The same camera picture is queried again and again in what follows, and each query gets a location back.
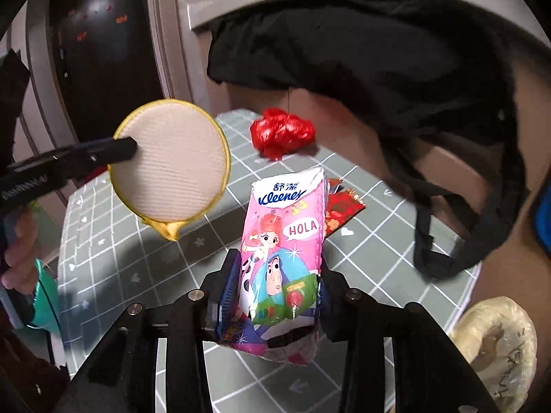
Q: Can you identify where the round yellow-rimmed pad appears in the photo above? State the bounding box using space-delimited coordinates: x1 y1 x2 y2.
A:
108 99 231 242

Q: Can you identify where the red crumpled plastic bag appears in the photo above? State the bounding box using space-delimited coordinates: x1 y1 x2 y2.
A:
249 107 316 160

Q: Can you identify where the teal plastic bag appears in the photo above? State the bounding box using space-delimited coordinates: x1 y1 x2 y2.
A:
19 259 61 335

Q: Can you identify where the red snack wrapper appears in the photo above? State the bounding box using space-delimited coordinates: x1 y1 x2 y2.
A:
324 178 365 237

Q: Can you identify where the blue hanging towel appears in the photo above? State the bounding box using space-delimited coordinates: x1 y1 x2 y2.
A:
532 184 551 256

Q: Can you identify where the black hanging bag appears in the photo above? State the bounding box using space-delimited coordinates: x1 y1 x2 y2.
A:
206 0 526 280

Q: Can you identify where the person's left hand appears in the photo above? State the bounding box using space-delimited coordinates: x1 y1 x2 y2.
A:
1 207 38 296

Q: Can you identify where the trash bin with liner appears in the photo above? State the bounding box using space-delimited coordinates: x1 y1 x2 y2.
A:
449 296 538 412

